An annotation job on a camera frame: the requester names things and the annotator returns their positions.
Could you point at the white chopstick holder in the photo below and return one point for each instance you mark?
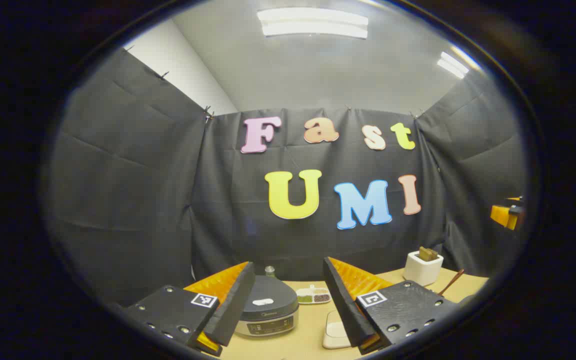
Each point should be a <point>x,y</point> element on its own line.
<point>420,272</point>

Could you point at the grey rice cooker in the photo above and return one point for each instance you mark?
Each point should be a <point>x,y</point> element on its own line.
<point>270,315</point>

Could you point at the translucent square tray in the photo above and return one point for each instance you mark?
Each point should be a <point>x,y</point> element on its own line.
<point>335,332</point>

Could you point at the black backdrop cloth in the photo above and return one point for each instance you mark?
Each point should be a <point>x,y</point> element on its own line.
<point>143,175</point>

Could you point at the red-brown wooden spoon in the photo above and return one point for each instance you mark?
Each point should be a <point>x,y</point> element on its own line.
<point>451,282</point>

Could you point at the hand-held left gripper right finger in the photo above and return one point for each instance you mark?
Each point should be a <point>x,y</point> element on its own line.
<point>343,305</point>

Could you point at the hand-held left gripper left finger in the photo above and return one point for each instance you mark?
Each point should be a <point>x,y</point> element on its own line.
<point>233,305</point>

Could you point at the small clear glass bottle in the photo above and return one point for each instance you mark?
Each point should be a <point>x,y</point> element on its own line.
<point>270,271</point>

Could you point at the light wooden utensil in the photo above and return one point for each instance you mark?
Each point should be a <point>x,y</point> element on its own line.
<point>433,256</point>

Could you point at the divided white bean dish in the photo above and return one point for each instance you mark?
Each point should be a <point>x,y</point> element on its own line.
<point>313,296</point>

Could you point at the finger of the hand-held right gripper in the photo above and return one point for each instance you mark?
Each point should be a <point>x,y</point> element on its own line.
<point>503,215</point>

